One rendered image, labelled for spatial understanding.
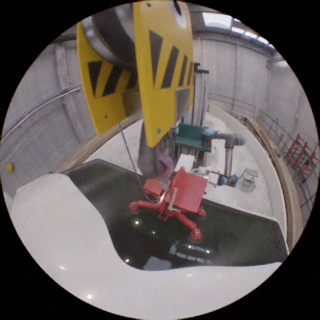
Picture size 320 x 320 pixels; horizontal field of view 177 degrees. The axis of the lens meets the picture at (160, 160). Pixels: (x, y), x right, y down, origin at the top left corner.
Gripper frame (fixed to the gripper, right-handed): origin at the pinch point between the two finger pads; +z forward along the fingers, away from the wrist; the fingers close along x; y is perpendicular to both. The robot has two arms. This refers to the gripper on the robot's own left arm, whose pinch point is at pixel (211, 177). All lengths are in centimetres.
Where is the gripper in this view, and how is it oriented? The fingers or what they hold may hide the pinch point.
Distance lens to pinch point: 119.6
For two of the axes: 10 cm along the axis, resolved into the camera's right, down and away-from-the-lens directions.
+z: -8.8, -2.8, 3.7
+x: -4.3, 8.1, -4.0
